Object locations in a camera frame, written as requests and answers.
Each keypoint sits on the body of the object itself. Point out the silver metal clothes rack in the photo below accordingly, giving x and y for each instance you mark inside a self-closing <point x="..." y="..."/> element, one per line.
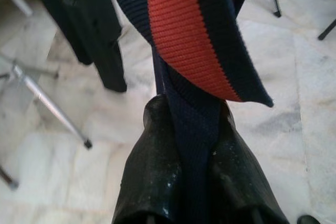
<point x="52" y="106"/>

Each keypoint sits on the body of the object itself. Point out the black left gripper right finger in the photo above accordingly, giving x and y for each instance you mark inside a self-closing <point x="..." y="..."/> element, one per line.
<point x="236" y="182"/>

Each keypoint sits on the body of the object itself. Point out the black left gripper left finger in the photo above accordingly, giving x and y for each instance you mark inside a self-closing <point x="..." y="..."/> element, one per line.
<point x="149" y="171"/>

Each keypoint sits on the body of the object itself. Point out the black printed T-shirt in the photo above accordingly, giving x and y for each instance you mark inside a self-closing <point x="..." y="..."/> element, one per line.
<point x="78" y="24"/>

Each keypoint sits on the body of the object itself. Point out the navy garment with red stripe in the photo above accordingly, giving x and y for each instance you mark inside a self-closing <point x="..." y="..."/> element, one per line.
<point x="178" y="37"/>

